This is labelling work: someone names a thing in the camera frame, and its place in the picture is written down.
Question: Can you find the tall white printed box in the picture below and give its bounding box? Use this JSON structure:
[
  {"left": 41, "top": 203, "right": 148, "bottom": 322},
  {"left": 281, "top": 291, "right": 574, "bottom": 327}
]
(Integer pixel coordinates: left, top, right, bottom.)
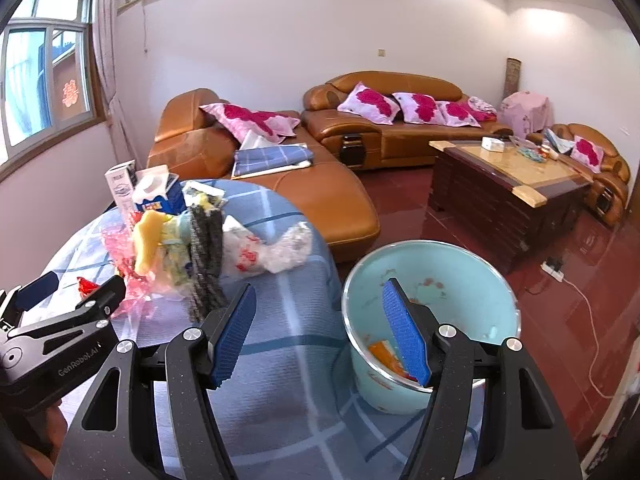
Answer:
[{"left": 104, "top": 160, "right": 138, "bottom": 213}]

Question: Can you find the white plastic bag red print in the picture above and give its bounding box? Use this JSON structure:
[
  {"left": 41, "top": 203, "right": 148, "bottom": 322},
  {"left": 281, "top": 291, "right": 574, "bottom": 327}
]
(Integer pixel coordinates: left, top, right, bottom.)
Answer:
[{"left": 220, "top": 215, "right": 272, "bottom": 278}]

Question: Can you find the small floral pink pillow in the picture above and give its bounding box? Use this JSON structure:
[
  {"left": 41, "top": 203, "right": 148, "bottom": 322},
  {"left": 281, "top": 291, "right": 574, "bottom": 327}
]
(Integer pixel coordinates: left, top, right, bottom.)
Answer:
[{"left": 467, "top": 96, "right": 499, "bottom": 122}]

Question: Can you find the white framed window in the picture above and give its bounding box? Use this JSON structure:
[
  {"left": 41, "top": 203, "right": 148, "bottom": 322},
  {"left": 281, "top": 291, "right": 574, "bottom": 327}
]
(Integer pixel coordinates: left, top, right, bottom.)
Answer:
[{"left": 0, "top": 0, "right": 108, "bottom": 171}]

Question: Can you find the silver foil packet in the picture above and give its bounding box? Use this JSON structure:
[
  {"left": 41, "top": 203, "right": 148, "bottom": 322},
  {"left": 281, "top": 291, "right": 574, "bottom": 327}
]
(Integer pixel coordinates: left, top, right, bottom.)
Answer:
[{"left": 181, "top": 181, "right": 228, "bottom": 211}]

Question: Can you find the yellow foil wrapper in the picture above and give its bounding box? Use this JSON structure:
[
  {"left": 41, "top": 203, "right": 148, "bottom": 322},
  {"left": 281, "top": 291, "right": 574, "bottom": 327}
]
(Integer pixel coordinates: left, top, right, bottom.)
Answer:
[{"left": 131, "top": 209, "right": 167, "bottom": 277}]

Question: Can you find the blue white cloth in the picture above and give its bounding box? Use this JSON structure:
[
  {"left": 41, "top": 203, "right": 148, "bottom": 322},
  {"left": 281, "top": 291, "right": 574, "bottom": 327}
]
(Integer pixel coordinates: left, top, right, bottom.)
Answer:
[{"left": 542, "top": 127, "right": 576, "bottom": 156}]

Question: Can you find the dark wood coffee table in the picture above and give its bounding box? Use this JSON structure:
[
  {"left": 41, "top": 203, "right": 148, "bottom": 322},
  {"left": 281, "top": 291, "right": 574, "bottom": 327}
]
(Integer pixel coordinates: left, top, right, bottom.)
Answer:
[{"left": 427, "top": 139, "right": 593, "bottom": 275}]

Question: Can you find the blue plaid tablecloth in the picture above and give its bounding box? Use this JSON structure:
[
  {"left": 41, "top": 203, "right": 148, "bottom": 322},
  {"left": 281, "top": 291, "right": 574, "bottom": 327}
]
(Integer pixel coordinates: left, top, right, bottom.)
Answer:
[{"left": 37, "top": 178, "right": 493, "bottom": 480}]

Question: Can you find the pink rose print pillow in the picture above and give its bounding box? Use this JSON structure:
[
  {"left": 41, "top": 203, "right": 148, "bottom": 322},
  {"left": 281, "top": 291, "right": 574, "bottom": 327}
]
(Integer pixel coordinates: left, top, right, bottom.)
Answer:
[
  {"left": 435, "top": 101, "right": 482, "bottom": 127},
  {"left": 392, "top": 92, "right": 441, "bottom": 125},
  {"left": 570, "top": 135, "right": 606, "bottom": 171},
  {"left": 337, "top": 82, "right": 401, "bottom": 125},
  {"left": 200, "top": 102, "right": 301, "bottom": 143}
]

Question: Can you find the light blue plastic bucket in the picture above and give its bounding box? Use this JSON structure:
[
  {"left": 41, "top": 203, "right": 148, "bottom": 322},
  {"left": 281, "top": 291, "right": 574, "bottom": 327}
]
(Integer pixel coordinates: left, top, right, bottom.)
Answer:
[{"left": 341, "top": 241, "right": 521, "bottom": 416}]

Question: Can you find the tall rolled mat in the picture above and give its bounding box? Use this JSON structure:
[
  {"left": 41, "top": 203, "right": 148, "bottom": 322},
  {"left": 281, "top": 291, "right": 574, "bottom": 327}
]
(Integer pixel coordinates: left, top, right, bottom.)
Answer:
[{"left": 502, "top": 57, "right": 522, "bottom": 106}]

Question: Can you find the blue tissue box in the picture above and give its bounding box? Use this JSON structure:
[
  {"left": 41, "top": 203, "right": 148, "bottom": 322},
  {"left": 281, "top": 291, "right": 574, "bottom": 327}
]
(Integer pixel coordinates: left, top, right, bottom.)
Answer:
[{"left": 131, "top": 165, "right": 187, "bottom": 217}]

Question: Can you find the folded blue plaid sheet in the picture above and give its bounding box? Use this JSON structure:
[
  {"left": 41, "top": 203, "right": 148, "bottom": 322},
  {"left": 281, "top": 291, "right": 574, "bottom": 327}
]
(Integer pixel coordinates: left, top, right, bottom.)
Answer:
[{"left": 231, "top": 144, "right": 315, "bottom": 180}]

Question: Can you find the pink curtain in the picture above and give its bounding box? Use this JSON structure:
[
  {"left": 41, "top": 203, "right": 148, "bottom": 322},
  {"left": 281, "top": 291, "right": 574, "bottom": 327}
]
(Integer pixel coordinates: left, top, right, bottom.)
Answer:
[{"left": 90, "top": 0, "right": 132, "bottom": 163}]

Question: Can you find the orange leather armchair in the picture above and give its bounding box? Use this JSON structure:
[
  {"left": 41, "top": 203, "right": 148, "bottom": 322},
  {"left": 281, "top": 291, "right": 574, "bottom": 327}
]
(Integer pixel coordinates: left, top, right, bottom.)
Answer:
[{"left": 527, "top": 122, "right": 632, "bottom": 228}]

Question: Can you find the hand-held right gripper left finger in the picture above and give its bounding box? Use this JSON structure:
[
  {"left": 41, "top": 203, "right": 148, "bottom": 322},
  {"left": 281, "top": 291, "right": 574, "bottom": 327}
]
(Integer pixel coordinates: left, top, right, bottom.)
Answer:
[{"left": 52, "top": 284, "right": 258, "bottom": 480}]

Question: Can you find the person's left hand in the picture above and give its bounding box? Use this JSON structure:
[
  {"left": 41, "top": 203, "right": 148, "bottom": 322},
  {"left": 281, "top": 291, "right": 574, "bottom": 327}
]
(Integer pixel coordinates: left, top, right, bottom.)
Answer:
[{"left": 22, "top": 400, "right": 69, "bottom": 468}]

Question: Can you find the pink covered cabinet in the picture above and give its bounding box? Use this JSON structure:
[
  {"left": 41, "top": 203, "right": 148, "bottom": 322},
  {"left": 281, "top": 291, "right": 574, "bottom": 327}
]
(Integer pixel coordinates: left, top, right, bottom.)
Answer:
[{"left": 500, "top": 91, "right": 551, "bottom": 137}]

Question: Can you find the pink plastic wrap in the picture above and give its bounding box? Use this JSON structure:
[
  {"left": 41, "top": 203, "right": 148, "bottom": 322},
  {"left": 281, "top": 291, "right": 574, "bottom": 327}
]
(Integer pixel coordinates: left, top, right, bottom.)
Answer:
[{"left": 100, "top": 210, "right": 153, "bottom": 318}]

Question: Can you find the clear plastic bag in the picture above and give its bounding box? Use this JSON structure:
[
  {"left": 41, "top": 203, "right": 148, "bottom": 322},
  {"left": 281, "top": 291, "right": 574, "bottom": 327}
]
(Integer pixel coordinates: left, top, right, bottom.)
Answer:
[{"left": 260, "top": 222, "right": 314, "bottom": 275}]

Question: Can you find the orange leather chaise sofa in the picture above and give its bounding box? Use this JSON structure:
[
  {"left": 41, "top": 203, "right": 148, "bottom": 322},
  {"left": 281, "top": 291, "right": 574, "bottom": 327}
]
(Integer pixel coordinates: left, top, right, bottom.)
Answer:
[{"left": 146, "top": 88, "right": 382, "bottom": 263}]

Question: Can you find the dark grey mesh cloth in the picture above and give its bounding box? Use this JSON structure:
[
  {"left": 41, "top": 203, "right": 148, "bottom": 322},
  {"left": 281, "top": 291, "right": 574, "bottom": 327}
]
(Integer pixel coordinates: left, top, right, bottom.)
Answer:
[{"left": 182, "top": 207, "right": 231, "bottom": 323}]

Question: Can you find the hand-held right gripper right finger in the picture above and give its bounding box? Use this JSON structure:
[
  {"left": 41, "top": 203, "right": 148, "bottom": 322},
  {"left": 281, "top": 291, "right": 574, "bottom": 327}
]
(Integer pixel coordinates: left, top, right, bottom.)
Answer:
[{"left": 382, "top": 277, "right": 583, "bottom": 480}]

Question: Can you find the white power cable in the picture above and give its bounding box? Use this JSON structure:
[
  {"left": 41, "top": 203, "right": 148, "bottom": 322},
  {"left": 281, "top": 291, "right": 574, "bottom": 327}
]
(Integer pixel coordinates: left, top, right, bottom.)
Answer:
[{"left": 560, "top": 275, "right": 621, "bottom": 401}]

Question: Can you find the pale patterned plastic bag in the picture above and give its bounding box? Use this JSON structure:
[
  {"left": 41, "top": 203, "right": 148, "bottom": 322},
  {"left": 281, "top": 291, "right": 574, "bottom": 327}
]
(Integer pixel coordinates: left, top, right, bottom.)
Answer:
[{"left": 159, "top": 215, "right": 195, "bottom": 302}]

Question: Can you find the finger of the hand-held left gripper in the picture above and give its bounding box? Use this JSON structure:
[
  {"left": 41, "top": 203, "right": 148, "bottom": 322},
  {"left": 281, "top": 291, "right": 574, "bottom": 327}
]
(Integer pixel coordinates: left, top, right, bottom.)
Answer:
[
  {"left": 0, "top": 271, "right": 65, "bottom": 328},
  {"left": 7, "top": 275, "right": 127, "bottom": 348}
]

